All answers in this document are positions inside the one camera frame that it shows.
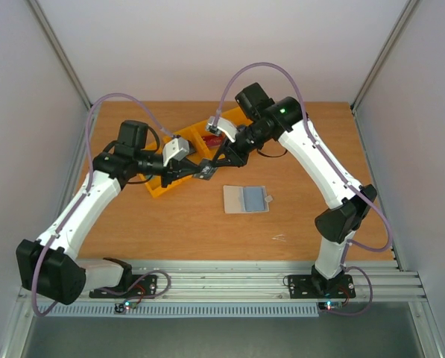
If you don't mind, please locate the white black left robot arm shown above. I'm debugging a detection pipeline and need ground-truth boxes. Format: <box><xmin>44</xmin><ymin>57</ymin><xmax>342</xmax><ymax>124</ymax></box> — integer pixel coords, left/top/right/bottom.
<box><xmin>16</xmin><ymin>120</ymin><xmax>199</xmax><ymax>305</ymax></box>

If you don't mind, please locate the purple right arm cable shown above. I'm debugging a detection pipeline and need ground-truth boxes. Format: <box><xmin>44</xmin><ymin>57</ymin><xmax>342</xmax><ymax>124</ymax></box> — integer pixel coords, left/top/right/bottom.
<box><xmin>214</xmin><ymin>61</ymin><xmax>394</xmax><ymax>317</ymax></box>

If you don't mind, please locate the black VIP card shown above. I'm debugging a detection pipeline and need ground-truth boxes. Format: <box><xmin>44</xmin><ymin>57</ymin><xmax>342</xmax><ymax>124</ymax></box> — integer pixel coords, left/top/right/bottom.
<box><xmin>192</xmin><ymin>158</ymin><xmax>218</xmax><ymax>180</ymax></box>

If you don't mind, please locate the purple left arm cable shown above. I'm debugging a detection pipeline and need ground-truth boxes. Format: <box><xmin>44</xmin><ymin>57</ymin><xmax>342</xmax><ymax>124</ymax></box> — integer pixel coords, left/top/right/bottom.
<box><xmin>31</xmin><ymin>92</ymin><xmax>178</xmax><ymax>318</ymax></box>

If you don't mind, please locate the yellow plastic bin row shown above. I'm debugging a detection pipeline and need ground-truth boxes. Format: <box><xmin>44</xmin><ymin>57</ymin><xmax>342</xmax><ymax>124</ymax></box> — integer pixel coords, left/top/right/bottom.
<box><xmin>145</xmin><ymin>108</ymin><xmax>250</xmax><ymax>198</ymax></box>

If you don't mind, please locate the aluminium frame post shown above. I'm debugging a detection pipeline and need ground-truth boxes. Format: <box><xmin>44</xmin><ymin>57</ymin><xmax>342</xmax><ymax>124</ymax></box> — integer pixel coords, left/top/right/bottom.
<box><xmin>350</xmin><ymin>0</ymin><xmax>421</xmax><ymax>116</ymax></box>
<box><xmin>25</xmin><ymin>0</ymin><xmax>92</xmax><ymax>110</ymax></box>

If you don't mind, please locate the left side aluminium rail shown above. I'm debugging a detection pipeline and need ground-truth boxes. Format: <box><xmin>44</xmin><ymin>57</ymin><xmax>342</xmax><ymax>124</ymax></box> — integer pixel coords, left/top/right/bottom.
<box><xmin>53</xmin><ymin>118</ymin><xmax>87</xmax><ymax>222</ymax></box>

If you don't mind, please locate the right small circuit board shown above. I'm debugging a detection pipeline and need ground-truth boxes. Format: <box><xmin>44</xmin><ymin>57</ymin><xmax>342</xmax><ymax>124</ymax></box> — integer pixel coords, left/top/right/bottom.
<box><xmin>318</xmin><ymin>301</ymin><xmax>347</xmax><ymax>311</ymax></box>

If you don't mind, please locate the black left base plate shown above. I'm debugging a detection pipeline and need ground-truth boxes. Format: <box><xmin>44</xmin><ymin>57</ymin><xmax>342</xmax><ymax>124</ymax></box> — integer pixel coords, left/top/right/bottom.
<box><xmin>89</xmin><ymin>274</ymin><xmax>158</xmax><ymax>299</ymax></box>

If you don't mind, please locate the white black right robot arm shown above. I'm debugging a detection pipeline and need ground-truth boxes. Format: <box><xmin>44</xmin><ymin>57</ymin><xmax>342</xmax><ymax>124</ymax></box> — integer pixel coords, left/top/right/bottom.
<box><xmin>206</xmin><ymin>83</ymin><xmax>377</xmax><ymax>296</ymax></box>

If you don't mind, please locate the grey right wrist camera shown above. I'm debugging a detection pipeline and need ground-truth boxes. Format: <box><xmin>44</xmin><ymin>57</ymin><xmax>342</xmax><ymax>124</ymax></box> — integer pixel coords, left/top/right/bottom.
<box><xmin>206</xmin><ymin>116</ymin><xmax>238</xmax><ymax>142</ymax></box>

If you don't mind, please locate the right rear aluminium frame post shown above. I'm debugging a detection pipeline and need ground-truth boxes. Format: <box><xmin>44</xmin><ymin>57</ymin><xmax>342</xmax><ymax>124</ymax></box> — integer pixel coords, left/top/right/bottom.
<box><xmin>350</xmin><ymin>0</ymin><xmax>421</xmax><ymax>116</ymax></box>

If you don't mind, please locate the aluminium rail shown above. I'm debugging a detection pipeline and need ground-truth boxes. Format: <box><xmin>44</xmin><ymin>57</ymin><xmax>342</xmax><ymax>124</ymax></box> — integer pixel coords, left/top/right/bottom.
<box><xmin>17</xmin><ymin>260</ymin><xmax>428</xmax><ymax>303</ymax></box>
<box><xmin>53</xmin><ymin>118</ymin><xmax>87</xmax><ymax>222</ymax></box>
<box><xmin>352</xmin><ymin>110</ymin><xmax>406</xmax><ymax>271</ymax></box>

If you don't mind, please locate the left small circuit board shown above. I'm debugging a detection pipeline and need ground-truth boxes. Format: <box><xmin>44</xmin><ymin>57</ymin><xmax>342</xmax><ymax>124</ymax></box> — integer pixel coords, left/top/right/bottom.
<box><xmin>114</xmin><ymin>302</ymin><xmax>138</xmax><ymax>314</ymax></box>

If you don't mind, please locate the aluminium front rail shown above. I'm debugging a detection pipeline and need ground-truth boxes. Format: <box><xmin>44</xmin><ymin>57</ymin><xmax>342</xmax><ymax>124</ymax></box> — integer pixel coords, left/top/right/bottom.
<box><xmin>17</xmin><ymin>260</ymin><xmax>428</xmax><ymax>303</ymax></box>

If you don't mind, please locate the grey slotted cable duct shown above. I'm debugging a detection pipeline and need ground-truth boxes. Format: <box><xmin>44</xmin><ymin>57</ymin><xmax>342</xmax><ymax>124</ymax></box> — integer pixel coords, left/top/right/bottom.
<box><xmin>48</xmin><ymin>302</ymin><xmax>319</xmax><ymax>318</ymax></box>

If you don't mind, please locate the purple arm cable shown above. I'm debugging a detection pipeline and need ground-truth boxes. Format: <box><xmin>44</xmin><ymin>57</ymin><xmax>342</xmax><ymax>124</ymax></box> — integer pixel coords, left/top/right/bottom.
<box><xmin>31</xmin><ymin>92</ymin><xmax>178</xmax><ymax>318</ymax></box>
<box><xmin>214</xmin><ymin>61</ymin><xmax>394</xmax><ymax>317</ymax></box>

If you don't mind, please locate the right side aluminium rail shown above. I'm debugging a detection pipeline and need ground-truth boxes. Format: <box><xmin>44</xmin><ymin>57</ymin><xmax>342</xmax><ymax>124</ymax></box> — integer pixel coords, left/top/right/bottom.
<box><xmin>352</xmin><ymin>110</ymin><xmax>406</xmax><ymax>271</ymax></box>

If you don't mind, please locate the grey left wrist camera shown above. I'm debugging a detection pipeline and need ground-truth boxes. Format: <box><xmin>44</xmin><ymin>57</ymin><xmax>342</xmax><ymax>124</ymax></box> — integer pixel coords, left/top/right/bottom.
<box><xmin>162</xmin><ymin>136</ymin><xmax>190</xmax><ymax>167</ymax></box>

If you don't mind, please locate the red VIP card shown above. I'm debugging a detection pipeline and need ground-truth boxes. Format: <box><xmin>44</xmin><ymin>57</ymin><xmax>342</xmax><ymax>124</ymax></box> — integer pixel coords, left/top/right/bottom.
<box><xmin>202</xmin><ymin>135</ymin><xmax>224</xmax><ymax>148</ymax></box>

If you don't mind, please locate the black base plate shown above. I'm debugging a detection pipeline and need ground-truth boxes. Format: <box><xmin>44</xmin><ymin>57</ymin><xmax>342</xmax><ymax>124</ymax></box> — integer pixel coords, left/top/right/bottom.
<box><xmin>286</xmin><ymin>273</ymin><xmax>356</xmax><ymax>299</ymax></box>
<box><xmin>89</xmin><ymin>274</ymin><xmax>158</xmax><ymax>299</ymax></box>

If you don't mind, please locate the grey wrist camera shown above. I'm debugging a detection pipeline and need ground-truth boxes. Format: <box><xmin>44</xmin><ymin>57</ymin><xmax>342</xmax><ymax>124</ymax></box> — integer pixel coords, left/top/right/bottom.
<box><xmin>206</xmin><ymin>116</ymin><xmax>238</xmax><ymax>142</ymax></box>
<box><xmin>162</xmin><ymin>136</ymin><xmax>190</xmax><ymax>167</ymax></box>

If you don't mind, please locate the left rear aluminium frame post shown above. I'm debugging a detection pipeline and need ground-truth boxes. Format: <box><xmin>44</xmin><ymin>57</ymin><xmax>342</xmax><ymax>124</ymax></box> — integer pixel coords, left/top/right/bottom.
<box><xmin>25</xmin><ymin>0</ymin><xmax>92</xmax><ymax>110</ymax></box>

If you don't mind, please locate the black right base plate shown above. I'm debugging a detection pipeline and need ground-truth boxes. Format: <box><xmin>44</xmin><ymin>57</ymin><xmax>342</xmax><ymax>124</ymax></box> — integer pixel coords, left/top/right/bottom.
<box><xmin>286</xmin><ymin>273</ymin><xmax>356</xmax><ymax>299</ymax></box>

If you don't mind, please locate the small circuit board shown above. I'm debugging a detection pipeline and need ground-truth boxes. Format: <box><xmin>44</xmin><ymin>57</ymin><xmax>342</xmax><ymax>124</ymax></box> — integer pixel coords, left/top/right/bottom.
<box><xmin>114</xmin><ymin>302</ymin><xmax>138</xmax><ymax>314</ymax></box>
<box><xmin>318</xmin><ymin>301</ymin><xmax>347</xmax><ymax>311</ymax></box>

